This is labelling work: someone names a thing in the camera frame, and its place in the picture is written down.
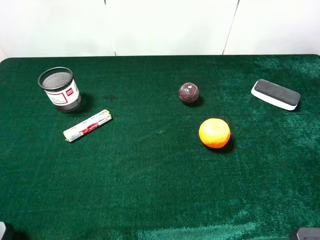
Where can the black white board eraser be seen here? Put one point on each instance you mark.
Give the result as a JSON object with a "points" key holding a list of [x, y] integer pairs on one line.
{"points": [[276, 95]]}

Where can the dark red marbled ball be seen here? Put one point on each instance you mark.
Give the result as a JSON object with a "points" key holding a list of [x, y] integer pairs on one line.
{"points": [[188, 92]]}

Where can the orange fruit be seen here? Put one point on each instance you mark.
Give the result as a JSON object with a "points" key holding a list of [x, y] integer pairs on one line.
{"points": [[214, 133]]}

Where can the green velvet table cloth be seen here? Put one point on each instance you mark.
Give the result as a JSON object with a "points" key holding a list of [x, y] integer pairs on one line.
{"points": [[145, 174]]}

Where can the white red candy roll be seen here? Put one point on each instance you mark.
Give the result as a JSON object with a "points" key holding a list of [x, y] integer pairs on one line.
{"points": [[86, 126]]}

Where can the black mesh pen cup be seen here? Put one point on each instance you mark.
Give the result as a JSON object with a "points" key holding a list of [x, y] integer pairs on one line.
{"points": [[59, 85]]}

